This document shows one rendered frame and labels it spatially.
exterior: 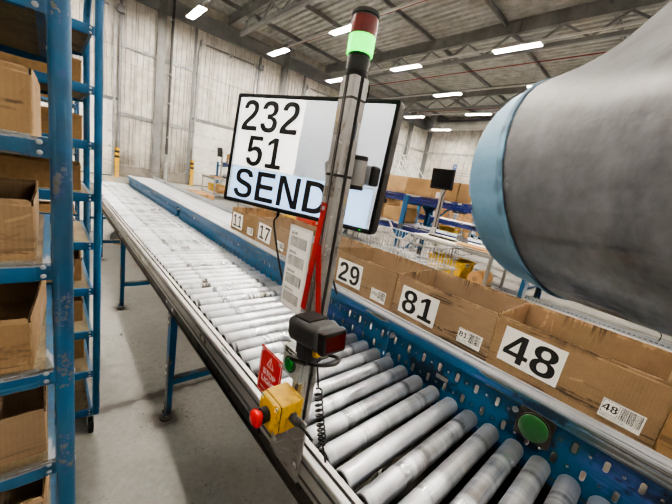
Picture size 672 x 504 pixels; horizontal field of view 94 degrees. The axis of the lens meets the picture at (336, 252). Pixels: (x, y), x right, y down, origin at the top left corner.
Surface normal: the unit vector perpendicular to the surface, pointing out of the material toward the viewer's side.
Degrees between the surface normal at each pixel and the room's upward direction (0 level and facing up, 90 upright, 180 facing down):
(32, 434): 90
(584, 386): 91
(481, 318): 90
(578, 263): 126
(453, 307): 90
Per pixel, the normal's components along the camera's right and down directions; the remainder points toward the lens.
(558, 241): -0.90, 0.43
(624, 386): -0.73, 0.03
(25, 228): 0.66, 0.27
